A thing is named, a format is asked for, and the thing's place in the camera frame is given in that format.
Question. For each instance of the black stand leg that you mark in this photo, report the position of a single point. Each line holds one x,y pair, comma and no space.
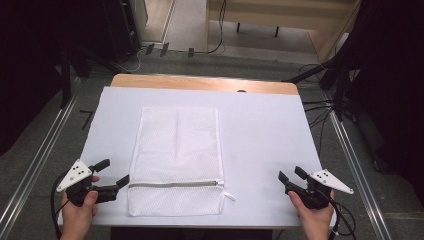
308,72

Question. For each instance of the black curtain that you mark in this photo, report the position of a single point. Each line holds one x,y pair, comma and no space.
33,66
393,83

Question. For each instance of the metal floor rail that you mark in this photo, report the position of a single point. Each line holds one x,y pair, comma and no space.
33,166
356,173

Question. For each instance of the light wooden platform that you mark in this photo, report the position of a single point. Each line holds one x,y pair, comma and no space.
286,16

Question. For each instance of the person's right hand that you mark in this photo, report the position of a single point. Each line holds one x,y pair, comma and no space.
315,221

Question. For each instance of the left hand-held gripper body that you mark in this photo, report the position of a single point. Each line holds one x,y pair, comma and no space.
74,176

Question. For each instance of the white table mat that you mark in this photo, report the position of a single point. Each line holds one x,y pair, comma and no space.
260,140

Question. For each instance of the white mesh laundry bag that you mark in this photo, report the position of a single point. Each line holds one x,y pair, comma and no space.
178,150

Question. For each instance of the person's dark clothing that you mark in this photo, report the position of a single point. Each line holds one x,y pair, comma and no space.
190,234

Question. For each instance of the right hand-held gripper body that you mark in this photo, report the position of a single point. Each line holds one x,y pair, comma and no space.
328,181

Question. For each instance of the person's left hand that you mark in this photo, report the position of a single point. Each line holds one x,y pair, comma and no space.
78,218

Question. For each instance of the wooden table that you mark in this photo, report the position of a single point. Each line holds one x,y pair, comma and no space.
200,82

